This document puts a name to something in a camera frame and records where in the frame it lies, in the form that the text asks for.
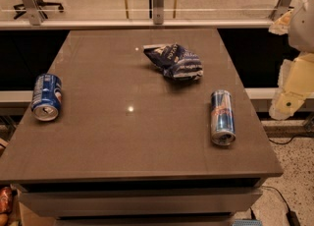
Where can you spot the left metal railing bracket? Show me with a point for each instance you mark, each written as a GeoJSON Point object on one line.
{"type": "Point", "coordinates": [33, 12]}

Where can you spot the grey table drawer unit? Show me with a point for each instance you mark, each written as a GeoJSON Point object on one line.
{"type": "Point", "coordinates": [87, 205]}

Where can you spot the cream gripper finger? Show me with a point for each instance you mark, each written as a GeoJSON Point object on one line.
{"type": "Point", "coordinates": [280, 26]}
{"type": "Point", "coordinates": [295, 85]}

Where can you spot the red snack bag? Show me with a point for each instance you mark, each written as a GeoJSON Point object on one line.
{"type": "Point", "coordinates": [6, 200]}

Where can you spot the red bull can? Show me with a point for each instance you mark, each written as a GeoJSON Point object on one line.
{"type": "Point", "coordinates": [223, 130]}

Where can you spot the blue chip bag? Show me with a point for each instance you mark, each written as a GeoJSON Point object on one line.
{"type": "Point", "coordinates": [174, 61]}

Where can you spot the blue pepsi can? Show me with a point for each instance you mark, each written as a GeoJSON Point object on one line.
{"type": "Point", "coordinates": [47, 97]}

